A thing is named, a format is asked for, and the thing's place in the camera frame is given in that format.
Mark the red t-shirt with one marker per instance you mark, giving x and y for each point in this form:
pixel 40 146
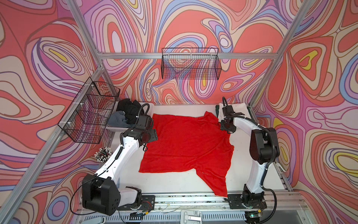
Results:
pixel 185 143

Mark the black wire basket left wall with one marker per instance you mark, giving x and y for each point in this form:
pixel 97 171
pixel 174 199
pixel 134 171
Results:
pixel 89 113

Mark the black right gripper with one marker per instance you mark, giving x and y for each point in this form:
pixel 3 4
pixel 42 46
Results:
pixel 233 129

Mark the black garment in basket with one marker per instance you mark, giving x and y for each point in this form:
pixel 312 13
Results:
pixel 131 109

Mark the black wire basket wall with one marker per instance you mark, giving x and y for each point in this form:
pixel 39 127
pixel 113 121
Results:
pixel 184 63
pixel 89 113

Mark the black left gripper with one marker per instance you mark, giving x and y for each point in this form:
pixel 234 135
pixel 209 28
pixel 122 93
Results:
pixel 154 135

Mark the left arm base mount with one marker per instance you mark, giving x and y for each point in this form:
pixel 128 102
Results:
pixel 145 203

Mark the aluminium rail at front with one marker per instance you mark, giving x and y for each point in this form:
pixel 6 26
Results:
pixel 283 207

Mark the folded white t-shirt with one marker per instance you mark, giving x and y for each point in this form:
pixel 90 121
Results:
pixel 238 108

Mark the cup of pens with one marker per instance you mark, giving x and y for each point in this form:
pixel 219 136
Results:
pixel 103 154

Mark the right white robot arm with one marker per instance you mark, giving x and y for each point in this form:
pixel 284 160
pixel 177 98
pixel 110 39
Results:
pixel 263 146

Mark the grey garment in basket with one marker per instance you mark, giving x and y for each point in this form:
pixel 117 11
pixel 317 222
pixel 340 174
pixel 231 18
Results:
pixel 118 119

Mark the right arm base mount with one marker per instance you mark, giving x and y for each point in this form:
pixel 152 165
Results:
pixel 247 199

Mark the black wire basket back wall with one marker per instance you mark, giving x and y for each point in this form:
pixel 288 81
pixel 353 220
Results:
pixel 184 63

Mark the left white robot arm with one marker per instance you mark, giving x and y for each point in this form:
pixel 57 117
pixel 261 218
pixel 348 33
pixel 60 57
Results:
pixel 100 191

